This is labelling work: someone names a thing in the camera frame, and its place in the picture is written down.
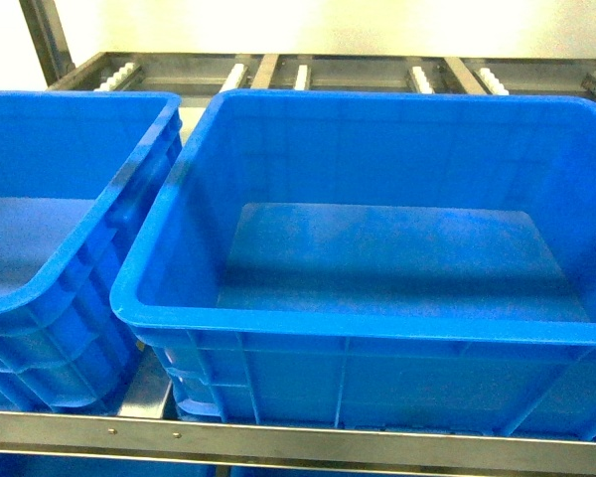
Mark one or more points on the blue plastic crate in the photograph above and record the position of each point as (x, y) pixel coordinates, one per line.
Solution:
(79, 172)
(376, 260)

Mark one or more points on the stainless steel shelf rack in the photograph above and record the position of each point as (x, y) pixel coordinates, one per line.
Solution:
(453, 30)

